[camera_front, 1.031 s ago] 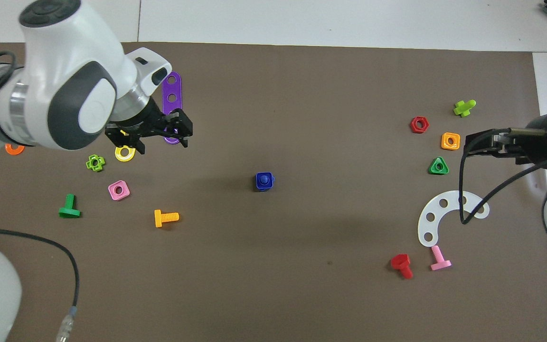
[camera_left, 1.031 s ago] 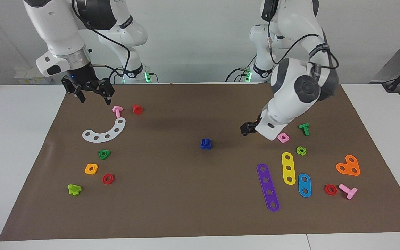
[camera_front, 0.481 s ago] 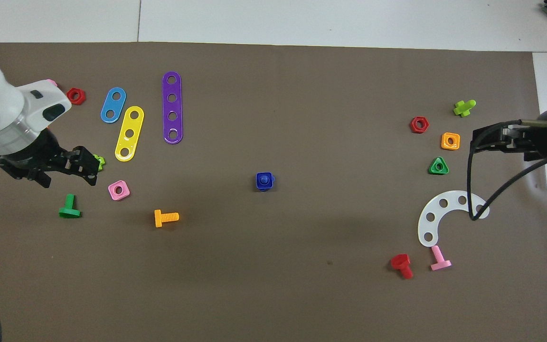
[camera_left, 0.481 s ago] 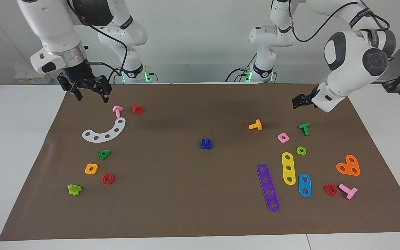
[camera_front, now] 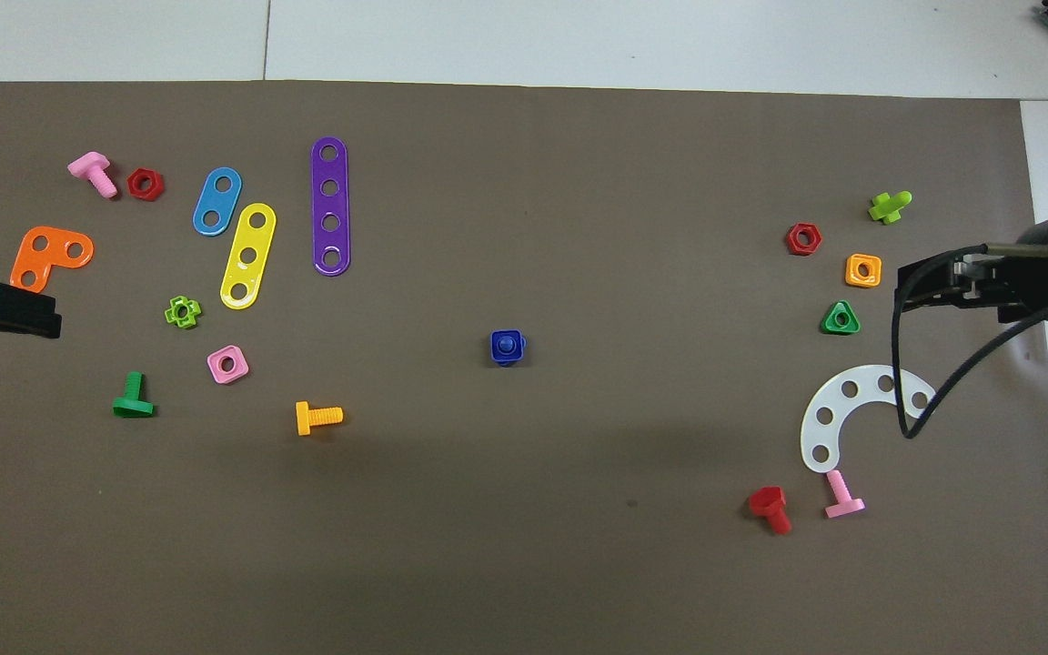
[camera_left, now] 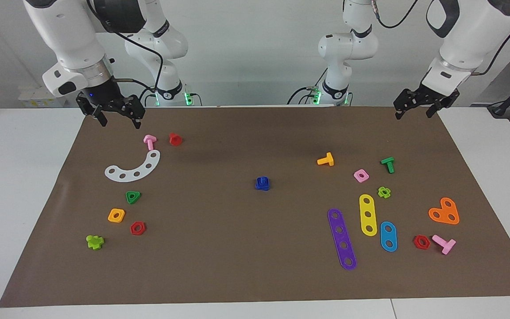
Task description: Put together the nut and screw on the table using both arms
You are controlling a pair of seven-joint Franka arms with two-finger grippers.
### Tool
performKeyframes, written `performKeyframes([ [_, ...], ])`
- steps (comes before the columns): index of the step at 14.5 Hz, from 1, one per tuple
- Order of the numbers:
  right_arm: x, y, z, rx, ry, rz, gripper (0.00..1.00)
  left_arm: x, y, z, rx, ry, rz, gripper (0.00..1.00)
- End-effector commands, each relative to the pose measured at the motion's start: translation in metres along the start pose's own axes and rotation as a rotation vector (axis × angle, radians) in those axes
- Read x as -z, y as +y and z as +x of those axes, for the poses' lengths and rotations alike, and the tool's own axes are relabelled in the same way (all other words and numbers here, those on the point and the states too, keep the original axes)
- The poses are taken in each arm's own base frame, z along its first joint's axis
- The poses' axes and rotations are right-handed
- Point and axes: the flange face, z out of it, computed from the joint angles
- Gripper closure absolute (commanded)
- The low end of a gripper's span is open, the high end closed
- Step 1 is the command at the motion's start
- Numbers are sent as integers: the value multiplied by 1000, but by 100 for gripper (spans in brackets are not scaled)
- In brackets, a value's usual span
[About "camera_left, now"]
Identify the purple four-hole strip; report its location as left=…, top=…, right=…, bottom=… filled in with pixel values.
left=327, top=208, right=357, bottom=271

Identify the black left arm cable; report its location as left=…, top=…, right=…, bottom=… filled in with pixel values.
left=370, top=0, right=510, bottom=76

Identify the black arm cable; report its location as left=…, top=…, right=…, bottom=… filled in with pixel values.
left=87, top=0, right=166, bottom=105
left=370, top=0, right=510, bottom=76

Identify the black base cable bundle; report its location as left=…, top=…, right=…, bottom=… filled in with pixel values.
left=287, top=86, right=322, bottom=105
left=139, top=86, right=203, bottom=107

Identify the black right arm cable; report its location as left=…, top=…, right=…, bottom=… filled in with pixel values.
left=87, top=0, right=166, bottom=105

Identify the white box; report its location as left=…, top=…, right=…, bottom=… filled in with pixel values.
left=18, top=86, right=66, bottom=108

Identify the blue two-hole strip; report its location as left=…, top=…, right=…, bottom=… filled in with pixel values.
left=379, top=221, right=398, bottom=253

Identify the orange heart-shaped plate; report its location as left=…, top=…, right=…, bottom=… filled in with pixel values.
left=428, top=197, right=460, bottom=225

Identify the yellow three-hole strip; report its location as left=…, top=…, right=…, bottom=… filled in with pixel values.
left=359, top=194, right=378, bottom=237

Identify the brown table mat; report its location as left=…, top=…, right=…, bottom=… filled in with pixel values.
left=0, top=105, right=510, bottom=308

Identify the white curved perforated strip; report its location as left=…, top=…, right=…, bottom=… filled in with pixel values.
left=104, top=150, right=161, bottom=183

